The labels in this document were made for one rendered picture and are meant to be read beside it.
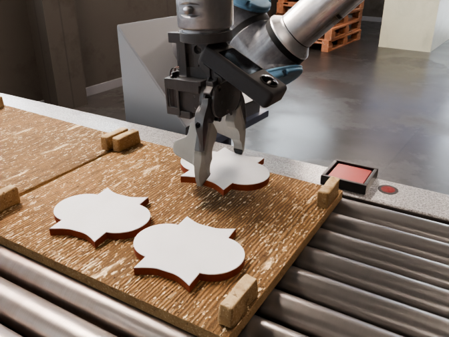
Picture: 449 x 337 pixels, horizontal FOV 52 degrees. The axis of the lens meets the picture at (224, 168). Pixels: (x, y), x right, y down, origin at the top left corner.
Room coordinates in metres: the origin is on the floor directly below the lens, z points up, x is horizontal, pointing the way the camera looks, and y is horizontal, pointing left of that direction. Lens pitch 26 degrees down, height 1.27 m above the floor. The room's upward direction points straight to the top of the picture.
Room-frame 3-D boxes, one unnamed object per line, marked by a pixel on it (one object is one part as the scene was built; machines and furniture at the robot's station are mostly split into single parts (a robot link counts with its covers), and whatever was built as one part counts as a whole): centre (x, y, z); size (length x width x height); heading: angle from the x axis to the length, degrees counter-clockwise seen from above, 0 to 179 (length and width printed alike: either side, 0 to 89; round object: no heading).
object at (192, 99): (0.65, 0.03, 1.11); 0.09 x 0.08 x 0.12; 59
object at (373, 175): (0.70, -0.21, 0.92); 0.08 x 0.08 x 0.02; 59
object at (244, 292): (0.37, -0.02, 0.95); 0.06 x 0.02 x 0.03; 149
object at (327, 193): (0.60, -0.15, 0.95); 0.06 x 0.02 x 0.03; 149
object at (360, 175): (0.70, -0.21, 0.92); 0.06 x 0.06 x 0.01; 59
